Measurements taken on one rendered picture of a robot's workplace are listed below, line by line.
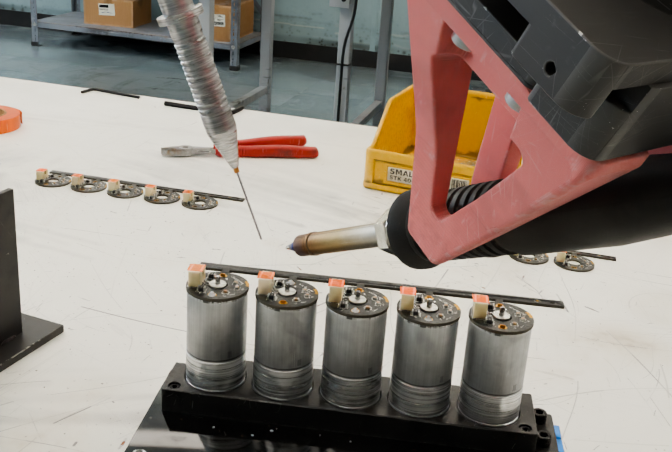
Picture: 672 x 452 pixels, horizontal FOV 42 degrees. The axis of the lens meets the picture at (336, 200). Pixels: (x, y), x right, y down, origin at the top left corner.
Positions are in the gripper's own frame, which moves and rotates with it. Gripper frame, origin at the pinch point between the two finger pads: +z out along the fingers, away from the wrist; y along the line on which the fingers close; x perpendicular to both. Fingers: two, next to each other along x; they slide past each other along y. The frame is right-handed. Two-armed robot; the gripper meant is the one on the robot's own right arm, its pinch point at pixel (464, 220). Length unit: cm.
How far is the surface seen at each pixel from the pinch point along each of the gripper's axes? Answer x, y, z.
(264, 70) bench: -202, -179, 189
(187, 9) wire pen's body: -11.3, 3.2, 1.2
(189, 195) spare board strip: -23.8, -10.6, 27.4
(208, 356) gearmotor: -4.7, 2.0, 13.1
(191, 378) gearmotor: -4.7, 2.4, 14.5
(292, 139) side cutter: -31, -25, 31
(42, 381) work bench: -9.3, 6.0, 19.9
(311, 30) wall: -291, -282, 248
